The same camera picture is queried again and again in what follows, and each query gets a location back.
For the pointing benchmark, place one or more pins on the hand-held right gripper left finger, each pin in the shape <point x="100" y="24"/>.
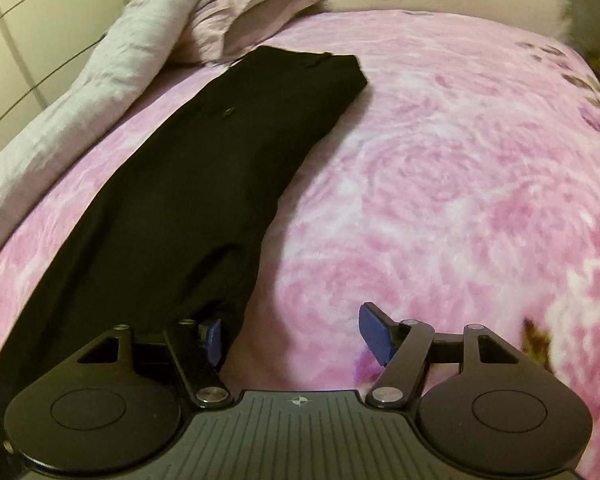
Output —
<point x="214" y="344"/>

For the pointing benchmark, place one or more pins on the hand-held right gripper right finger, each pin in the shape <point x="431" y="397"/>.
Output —
<point x="375" y="332"/>

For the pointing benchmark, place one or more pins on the black pants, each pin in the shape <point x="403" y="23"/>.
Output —
<point x="180" y="185"/>

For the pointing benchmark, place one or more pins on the pink rose blanket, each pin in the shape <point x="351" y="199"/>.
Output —
<point x="430" y="185"/>

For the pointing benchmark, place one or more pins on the white striped duvet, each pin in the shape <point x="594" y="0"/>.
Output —
<point x="80" y="85"/>

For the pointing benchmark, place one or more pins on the pale pink pillow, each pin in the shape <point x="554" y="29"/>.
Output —
<point x="260" y="10"/>

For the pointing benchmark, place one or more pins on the cream wardrobe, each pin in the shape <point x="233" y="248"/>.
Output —
<point x="30" y="35"/>

